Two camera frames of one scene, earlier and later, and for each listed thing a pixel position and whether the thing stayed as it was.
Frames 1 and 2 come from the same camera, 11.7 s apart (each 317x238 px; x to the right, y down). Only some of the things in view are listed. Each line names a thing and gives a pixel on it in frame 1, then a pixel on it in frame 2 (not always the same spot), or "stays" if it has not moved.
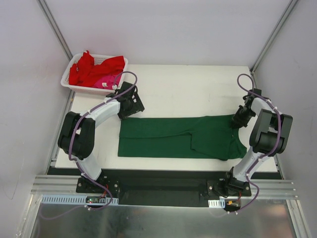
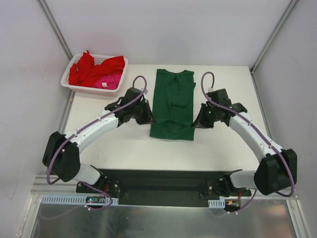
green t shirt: x=211 y=138 to x=173 y=115
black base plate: x=162 y=188 stays
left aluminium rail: x=57 y=185 stays
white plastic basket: x=95 y=58 stays
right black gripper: x=237 y=120 to x=204 y=116
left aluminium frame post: x=52 y=23 stays
